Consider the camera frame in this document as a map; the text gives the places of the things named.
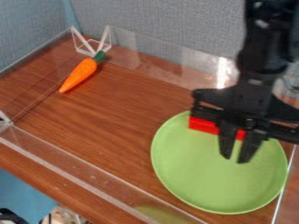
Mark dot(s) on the green round plate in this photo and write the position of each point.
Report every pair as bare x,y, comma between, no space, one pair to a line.
207,181

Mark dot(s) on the red rectangular block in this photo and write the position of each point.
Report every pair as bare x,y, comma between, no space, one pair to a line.
203,125

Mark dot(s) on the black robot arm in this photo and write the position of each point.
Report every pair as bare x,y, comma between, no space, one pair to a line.
271,42

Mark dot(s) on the clear acrylic barrier wall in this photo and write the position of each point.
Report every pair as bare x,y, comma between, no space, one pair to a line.
81,144

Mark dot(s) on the orange toy carrot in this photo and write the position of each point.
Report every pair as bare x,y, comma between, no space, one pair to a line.
82,72

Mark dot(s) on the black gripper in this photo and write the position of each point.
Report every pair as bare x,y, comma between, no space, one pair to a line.
249,114

